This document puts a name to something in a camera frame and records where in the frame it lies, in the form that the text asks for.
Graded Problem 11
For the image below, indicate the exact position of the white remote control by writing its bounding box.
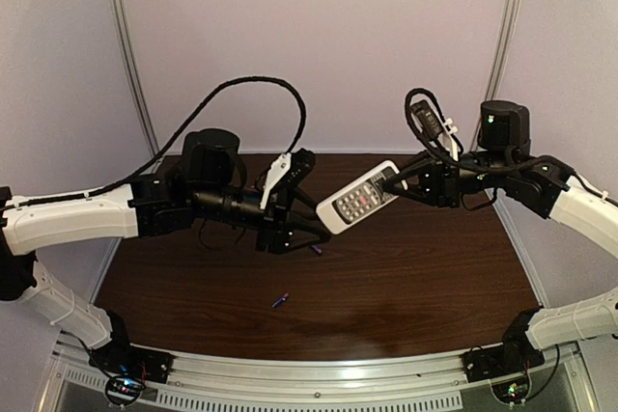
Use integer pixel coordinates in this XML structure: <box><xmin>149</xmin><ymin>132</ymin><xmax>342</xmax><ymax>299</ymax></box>
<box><xmin>316</xmin><ymin>160</ymin><xmax>400</xmax><ymax>234</ymax></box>

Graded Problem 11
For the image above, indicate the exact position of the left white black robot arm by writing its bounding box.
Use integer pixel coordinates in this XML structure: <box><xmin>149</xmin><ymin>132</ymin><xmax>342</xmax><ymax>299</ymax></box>
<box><xmin>1</xmin><ymin>128</ymin><xmax>330</xmax><ymax>355</ymax></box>

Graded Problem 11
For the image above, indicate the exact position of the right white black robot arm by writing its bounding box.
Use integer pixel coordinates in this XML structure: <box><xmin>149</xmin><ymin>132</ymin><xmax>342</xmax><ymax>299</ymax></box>
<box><xmin>383</xmin><ymin>96</ymin><xmax>617</xmax><ymax>350</ymax></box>

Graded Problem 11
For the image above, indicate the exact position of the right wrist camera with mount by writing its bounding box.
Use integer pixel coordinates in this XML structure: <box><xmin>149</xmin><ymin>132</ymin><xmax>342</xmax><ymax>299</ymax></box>
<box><xmin>411</xmin><ymin>100</ymin><xmax>461</xmax><ymax>161</ymax></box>

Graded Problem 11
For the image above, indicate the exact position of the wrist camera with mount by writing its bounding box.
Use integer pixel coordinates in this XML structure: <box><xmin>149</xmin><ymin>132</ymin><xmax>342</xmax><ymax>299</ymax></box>
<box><xmin>411</xmin><ymin>100</ymin><xmax>461</xmax><ymax>161</ymax></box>
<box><xmin>260</xmin><ymin>149</ymin><xmax>317</xmax><ymax>210</ymax></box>

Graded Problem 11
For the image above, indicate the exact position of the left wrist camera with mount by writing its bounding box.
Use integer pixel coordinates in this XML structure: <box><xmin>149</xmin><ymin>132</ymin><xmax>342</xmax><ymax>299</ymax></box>
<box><xmin>260</xmin><ymin>149</ymin><xmax>317</xmax><ymax>210</ymax></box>

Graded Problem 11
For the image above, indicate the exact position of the right black sleeved cable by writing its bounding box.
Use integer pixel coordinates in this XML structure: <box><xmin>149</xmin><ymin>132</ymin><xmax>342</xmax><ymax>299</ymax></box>
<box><xmin>403</xmin><ymin>88</ymin><xmax>571</xmax><ymax>175</ymax></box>

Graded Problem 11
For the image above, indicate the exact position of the black sleeved cable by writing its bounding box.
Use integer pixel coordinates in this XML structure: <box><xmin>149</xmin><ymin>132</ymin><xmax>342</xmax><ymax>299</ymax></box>
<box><xmin>403</xmin><ymin>88</ymin><xmax>571</xmax><ymax>175</ymax></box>
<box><xmin>86</xmin><ymin>75</ymin><xmax>309</xmax><ymax>199</ymax></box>

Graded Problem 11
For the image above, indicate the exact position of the left black sleeved cable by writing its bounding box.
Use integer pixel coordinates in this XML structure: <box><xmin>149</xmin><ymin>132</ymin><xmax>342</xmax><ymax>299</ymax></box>
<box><xmin>86</xmin><ymin>75</ymin><xmax>309</xmax><ymax>199</ymax></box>

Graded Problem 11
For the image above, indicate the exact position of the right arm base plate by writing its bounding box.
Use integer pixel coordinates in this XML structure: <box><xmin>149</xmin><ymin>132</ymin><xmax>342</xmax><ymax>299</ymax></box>
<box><xmin>460</xmin><ymin>344</ymin><xmax>545</xmax><ymax>383</ymax></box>

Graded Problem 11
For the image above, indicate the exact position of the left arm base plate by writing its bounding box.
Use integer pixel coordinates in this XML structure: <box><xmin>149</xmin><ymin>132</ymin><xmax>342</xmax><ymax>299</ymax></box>
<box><xmin>88</xmin><ymin>346</ymin><xmax>174</xmax><ymax>384</ymax></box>

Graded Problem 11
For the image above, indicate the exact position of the right aluminium frame post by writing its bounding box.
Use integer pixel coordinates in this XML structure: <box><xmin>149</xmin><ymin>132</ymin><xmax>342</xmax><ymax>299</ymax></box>
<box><xmin>484</xmin><ymin>0</ymin><xmax>521</xmax><ymax>100</ymax></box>

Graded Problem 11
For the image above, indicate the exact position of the aluminium frame post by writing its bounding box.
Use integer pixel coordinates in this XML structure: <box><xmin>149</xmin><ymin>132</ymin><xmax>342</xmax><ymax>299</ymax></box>
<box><xmin>484</xmin><ymin>0</ymin><xmax>521</xmax><ymax>100</ymax></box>
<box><xmin>110</xmin><ymin>0</ymin><xmax>159</xmax><ymax>155</ymax></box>

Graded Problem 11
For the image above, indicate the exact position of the front aluminium rail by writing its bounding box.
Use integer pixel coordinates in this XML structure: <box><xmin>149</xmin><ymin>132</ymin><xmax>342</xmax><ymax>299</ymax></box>
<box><xmin>38</xmin><ymin>329</ymin><xmax>600</xmax><ymax>412</ymax></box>

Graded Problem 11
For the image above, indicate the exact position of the left aluminium frame post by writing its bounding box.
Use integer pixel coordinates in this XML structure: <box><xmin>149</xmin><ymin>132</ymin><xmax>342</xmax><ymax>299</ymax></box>
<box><xmin>110</xmin><ymin>0</ymin><xmax>159</xmax><ymax>155</ymax></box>

